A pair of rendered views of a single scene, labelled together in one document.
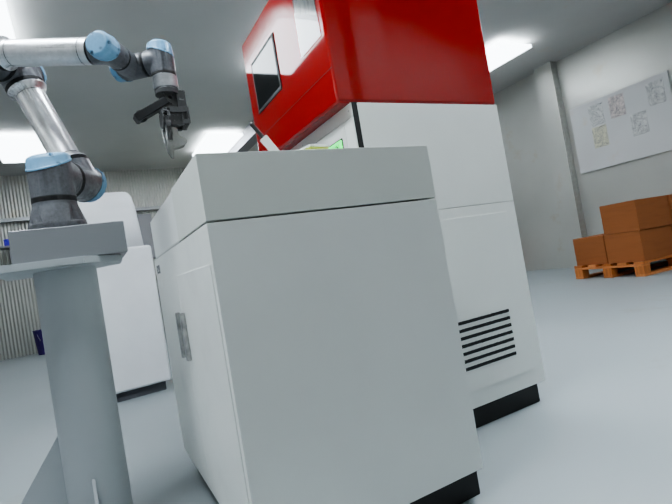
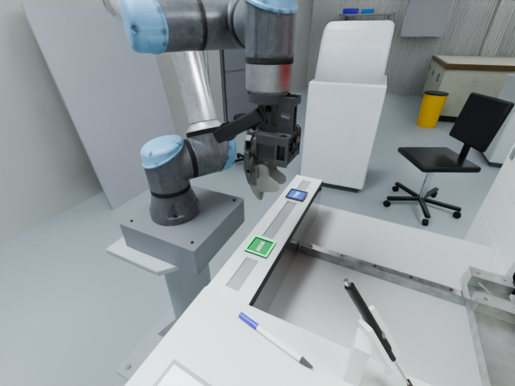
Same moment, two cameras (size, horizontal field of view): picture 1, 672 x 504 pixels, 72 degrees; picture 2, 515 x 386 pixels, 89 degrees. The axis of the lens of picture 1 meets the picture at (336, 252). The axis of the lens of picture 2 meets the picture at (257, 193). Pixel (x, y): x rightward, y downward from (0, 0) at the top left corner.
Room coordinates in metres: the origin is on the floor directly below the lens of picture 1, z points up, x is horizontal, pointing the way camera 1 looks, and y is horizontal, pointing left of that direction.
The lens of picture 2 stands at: (1.16, 0.08, 1.39)
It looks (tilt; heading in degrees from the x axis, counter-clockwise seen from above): 31 degrees down; 54
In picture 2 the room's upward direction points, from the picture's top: straight up
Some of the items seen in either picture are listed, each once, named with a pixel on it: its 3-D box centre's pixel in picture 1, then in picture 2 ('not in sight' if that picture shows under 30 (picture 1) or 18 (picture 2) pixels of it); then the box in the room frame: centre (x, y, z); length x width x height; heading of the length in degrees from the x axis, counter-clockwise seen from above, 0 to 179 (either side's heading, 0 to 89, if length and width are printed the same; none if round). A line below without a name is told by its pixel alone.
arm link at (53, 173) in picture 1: (52, 176); (168, 162); (1.35, 0.78, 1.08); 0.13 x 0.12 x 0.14; 175
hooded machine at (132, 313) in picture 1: (103, 293); (346, 109); (3.49, 1.77, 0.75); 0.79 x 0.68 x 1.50; 28
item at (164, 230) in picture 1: (176, 228); (279, 238); (1.55, 0.51, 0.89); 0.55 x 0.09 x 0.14; 28
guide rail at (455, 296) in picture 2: not in sight; (391, 275); (1.74, 0.27, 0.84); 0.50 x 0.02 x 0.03; 118
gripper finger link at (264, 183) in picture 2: (177, 141); (265, 184); (1.43, 0.43, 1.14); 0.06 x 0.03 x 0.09; 118
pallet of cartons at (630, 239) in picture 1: (637, 235); not in sight; (5.61, -3.62, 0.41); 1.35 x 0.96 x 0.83; 119
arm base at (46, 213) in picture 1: (56, 215); (172, 197); (1.35, 0.78, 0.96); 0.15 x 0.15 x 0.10
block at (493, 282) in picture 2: not in sight; (488, 280); (1.84, 0.11, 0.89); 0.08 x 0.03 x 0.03; 118
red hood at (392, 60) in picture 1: (356, 72); not in sight; (2.08, -0.23, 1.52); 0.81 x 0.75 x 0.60; 28
